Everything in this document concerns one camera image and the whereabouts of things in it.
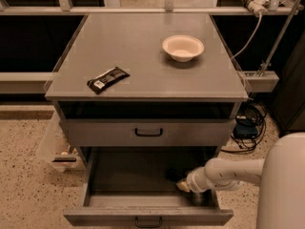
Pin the black snack bar wrapper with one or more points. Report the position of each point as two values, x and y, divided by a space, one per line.
103 81

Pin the white bowl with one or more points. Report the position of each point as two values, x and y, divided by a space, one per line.
182 48

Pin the white power strip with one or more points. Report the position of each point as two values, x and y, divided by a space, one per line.
257 7

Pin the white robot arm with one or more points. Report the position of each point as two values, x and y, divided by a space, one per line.
280 176

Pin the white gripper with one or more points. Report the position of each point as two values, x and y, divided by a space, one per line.
193 180

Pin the closed grey upper drawer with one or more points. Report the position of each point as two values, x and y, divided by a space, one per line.
120 132

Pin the black lower drawer handle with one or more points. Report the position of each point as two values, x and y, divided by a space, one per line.
148 223

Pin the open grey lower drawer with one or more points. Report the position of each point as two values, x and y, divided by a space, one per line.
122 183

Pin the grey drawer cabinet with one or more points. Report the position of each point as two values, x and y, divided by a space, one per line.
207 87

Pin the black drawer handle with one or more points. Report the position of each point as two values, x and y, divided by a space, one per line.
148 223
148 132

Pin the blue box on floor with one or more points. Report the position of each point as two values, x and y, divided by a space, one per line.
245 132

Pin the black upper drawer handle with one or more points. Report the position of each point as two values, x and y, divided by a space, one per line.
148 132

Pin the slanted metal rod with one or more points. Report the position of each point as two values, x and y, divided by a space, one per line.
276 6

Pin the clear plastic bin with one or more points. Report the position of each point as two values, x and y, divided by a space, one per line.
55 150

